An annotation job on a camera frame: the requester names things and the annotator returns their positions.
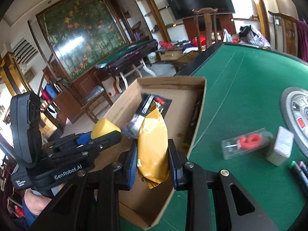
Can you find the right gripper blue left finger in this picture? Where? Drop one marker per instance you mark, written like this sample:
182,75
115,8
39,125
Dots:
126,176

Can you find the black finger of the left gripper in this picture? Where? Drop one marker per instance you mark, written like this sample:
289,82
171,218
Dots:
102,143

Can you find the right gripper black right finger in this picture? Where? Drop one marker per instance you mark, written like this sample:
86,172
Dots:
177,169

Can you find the dark wooden side chair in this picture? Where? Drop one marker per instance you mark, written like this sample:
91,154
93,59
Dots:
81,96

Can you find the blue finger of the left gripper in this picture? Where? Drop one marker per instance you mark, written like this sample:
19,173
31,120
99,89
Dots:
84,138

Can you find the wooden chair with garment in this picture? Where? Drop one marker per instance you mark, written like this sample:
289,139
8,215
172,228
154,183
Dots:
285,33

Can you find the floral wall painting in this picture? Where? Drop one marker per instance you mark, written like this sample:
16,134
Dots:
81,34

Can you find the red number candle pack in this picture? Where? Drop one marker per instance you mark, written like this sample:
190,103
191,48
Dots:
246,143

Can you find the round mahjong table control panel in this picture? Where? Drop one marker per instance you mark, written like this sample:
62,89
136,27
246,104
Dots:
294,108

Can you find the wooden chair near television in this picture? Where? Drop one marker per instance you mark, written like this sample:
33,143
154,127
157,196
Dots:
209,15

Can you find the white small box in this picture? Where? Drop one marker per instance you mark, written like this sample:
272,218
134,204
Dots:
281,147

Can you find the black marker pen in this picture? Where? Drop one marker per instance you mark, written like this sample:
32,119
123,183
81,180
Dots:
299,175

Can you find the yellow round sponge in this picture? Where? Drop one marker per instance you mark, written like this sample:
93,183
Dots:
103,127

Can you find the cardboard tray box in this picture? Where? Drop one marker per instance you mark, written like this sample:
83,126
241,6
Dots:
142,206

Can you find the pile of clothes bag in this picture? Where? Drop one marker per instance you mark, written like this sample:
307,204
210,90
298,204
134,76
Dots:
250,35

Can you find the black silver snack packet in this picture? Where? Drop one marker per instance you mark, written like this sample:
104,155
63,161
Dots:
149,102

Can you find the person left hand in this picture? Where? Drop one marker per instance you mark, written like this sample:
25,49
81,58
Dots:
35,203

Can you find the yellow snack bag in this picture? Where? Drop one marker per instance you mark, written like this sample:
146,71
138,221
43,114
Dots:
152,150

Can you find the maroon garment on chair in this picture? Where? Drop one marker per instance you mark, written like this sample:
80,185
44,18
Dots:
302,30

